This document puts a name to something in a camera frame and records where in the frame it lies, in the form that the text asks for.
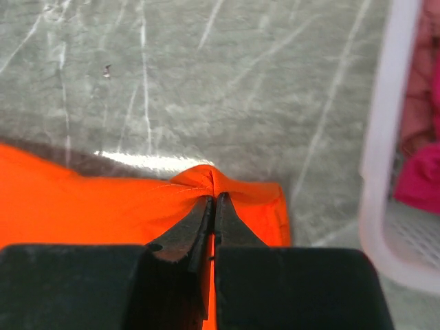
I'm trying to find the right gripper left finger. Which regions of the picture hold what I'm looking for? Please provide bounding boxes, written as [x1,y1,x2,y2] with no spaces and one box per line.
[1,197,213,329]

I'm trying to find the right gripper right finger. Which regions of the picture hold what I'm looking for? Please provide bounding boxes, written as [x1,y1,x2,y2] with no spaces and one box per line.
[214,193,394,330]

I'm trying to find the orange t shirt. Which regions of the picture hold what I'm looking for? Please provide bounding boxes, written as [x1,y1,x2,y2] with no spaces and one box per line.
[1,145,290,329]

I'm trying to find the white plastic basket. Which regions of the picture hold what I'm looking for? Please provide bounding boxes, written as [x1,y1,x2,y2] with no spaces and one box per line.
[358,1,439,295]

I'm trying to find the pink t shirt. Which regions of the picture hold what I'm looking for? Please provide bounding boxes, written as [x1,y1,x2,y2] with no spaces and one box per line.
[394,59,439,214]

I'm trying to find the salmon t shirt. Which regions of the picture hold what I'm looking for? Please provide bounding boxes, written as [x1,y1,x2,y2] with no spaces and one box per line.
[399,1,439,157]

